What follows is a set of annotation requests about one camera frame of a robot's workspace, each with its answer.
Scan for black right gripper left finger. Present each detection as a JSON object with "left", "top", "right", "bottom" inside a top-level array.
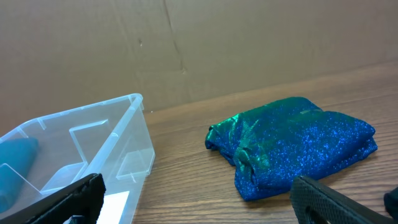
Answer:
[{"left": 1, "top": 173, "right": 106, "bottom": 224}]

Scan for black garment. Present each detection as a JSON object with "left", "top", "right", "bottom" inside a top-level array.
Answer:
[{"left": 383, "top": 188, "right": 398, "bottom": 220}]

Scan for sparkly blue green fabric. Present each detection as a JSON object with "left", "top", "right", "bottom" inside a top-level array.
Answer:
[{"left": 205, "top": 96, "right": 377, "bottom": 201}]

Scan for blue denim cloth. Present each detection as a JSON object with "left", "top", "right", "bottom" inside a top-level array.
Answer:
[{"left": 1, "top": 138, "right": 39, "bottom": 213}]

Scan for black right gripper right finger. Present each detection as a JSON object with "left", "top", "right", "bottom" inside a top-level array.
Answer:
[{"left": 290, "top": 176, "right": 397, "bottom": 224}]

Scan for clear plastic storage container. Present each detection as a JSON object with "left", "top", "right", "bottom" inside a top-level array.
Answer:
[{"left": 1, "top": 93, "right": 155, "bottom": 223}]

